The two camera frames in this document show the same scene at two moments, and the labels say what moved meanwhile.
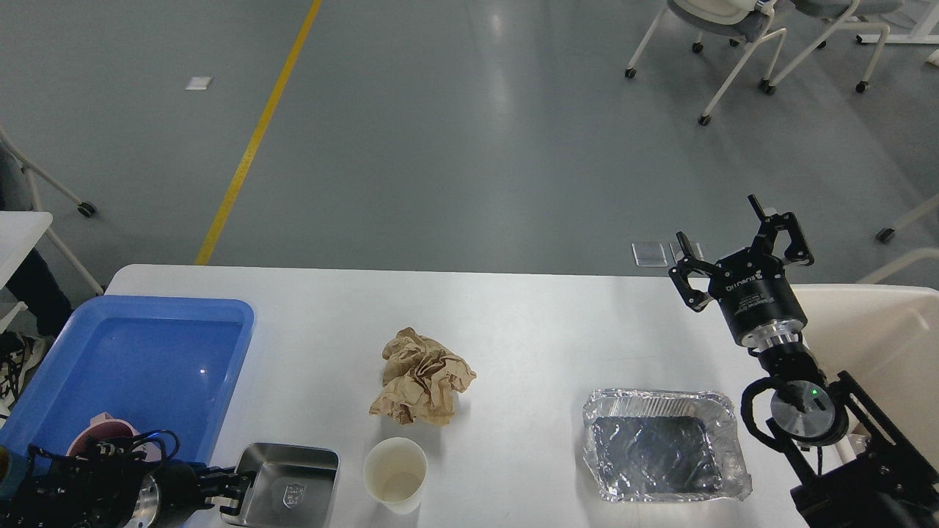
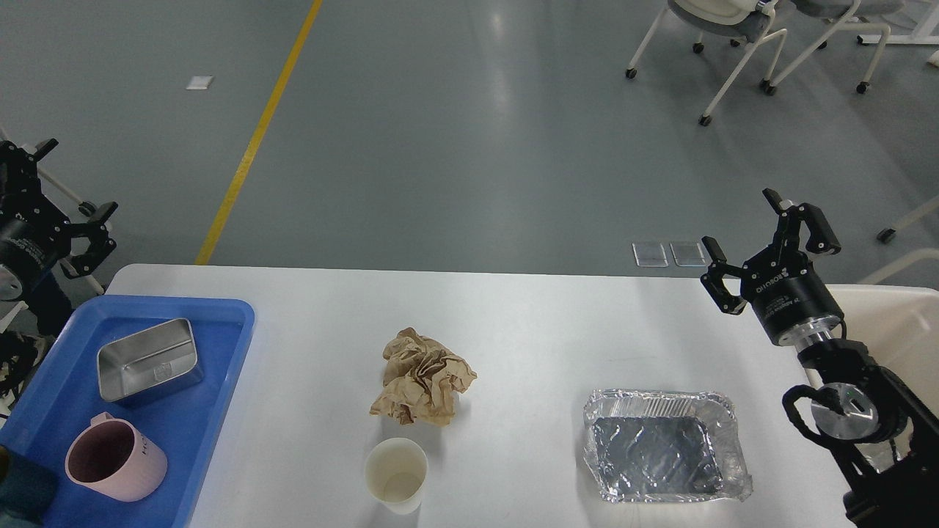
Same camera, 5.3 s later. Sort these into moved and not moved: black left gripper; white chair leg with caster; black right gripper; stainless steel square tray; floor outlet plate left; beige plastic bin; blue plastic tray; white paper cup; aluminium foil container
Moved: black right gripper; stainless steel square tray; black left gripper
Not moved: blue plastic tray; white chair leg with caster; aluminium foil container; beige plastic bin; white paper cup; floor outlet plate left
